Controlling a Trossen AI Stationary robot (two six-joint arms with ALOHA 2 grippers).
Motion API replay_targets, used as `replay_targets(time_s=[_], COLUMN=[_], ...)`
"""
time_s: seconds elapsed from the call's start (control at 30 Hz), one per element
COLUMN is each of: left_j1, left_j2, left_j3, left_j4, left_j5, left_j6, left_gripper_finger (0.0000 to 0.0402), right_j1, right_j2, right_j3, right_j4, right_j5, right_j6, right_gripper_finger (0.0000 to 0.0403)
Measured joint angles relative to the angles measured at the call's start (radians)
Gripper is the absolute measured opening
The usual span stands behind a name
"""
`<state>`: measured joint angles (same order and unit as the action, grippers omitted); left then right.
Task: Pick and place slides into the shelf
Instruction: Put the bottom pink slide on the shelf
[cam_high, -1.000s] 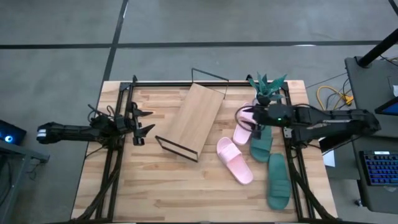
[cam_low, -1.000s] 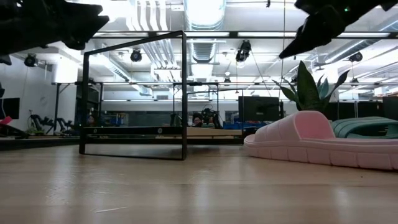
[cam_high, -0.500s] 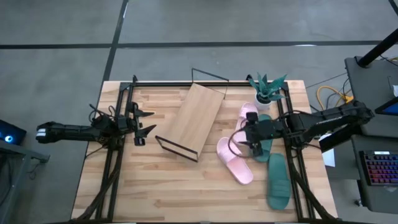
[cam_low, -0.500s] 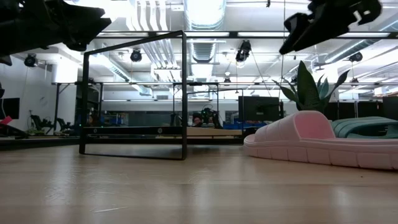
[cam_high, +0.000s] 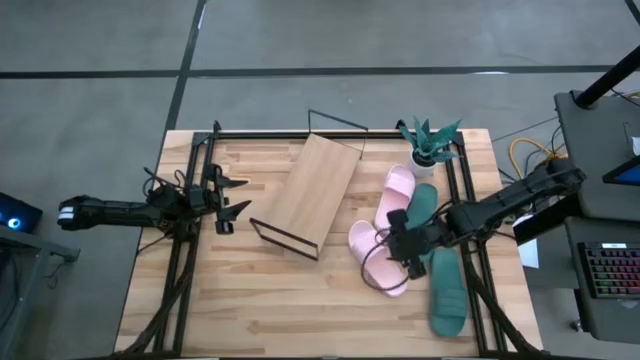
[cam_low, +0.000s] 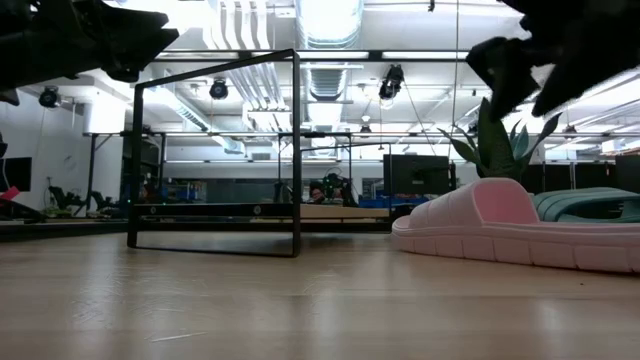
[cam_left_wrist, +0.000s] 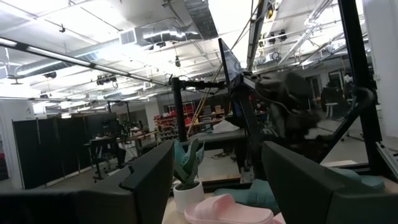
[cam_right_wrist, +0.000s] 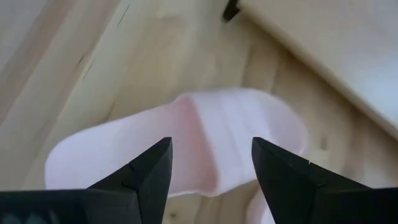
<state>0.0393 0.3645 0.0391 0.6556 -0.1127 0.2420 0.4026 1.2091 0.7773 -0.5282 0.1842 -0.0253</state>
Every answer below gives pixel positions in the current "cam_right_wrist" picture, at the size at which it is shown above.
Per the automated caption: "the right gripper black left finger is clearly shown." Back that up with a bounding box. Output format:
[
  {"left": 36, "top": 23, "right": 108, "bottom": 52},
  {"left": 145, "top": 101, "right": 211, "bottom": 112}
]
[{"left": 0, "top": 137, "right": 174, "bottom": 224}]

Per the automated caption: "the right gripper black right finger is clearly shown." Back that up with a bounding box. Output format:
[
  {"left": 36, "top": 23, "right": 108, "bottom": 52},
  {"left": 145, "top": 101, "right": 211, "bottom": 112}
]
[{"left": 251, "top": 137, "right": 398, "bottom": 224}]

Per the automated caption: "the light wooden shelf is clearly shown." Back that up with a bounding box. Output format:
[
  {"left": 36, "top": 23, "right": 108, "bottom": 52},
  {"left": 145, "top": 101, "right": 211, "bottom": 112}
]
[{"left": 239, "top": 0, "right": 398, "bottom": 141}]

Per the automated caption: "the small black clip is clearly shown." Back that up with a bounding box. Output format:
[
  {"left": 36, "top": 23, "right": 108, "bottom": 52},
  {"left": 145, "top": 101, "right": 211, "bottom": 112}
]
[{"left": 222, "top": 0, "right": 241, "bottom": 22}]

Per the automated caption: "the pale pink slide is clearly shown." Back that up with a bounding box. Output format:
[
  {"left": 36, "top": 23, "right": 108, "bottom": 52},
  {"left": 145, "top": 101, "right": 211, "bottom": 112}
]
[{"left": 44, "top": 88, "right": 308, "bottom": 224}]

